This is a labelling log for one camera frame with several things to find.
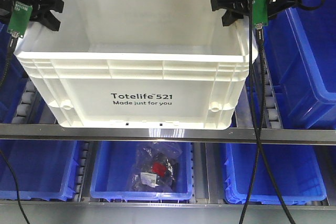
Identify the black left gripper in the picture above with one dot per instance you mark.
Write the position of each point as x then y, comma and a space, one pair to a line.
47, 19

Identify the white Totelife plastic crate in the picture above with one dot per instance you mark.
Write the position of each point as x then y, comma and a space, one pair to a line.
139, 64

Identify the green right circuit board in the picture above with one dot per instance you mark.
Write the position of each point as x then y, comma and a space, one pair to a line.
260, 14

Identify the green circuit board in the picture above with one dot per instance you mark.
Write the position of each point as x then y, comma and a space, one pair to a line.
19, 19
260, 14

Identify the green left circuit board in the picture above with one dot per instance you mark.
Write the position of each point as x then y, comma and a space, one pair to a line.
19, 19

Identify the blue storage bin lower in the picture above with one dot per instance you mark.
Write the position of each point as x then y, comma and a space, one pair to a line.
300, 50

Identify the white roller track left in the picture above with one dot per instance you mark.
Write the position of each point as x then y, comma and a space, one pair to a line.
26, 103

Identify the white roller track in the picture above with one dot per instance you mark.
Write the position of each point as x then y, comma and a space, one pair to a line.
273, 118
26, 103

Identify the white roller track right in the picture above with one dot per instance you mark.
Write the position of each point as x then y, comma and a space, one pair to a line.
273, 118

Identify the blue bin lower left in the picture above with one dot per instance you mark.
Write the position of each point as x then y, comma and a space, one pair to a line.
45, 170

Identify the blue bin lower middle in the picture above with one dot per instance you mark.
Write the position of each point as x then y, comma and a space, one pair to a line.
112, 168

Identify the blue bin lower right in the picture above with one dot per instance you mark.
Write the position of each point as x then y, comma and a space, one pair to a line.
294, 167

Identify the plastic bag with parts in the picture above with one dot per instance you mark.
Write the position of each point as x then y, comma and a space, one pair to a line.
156, 167

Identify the grey metal shelf frame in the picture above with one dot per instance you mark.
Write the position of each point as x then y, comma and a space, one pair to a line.
94, 212

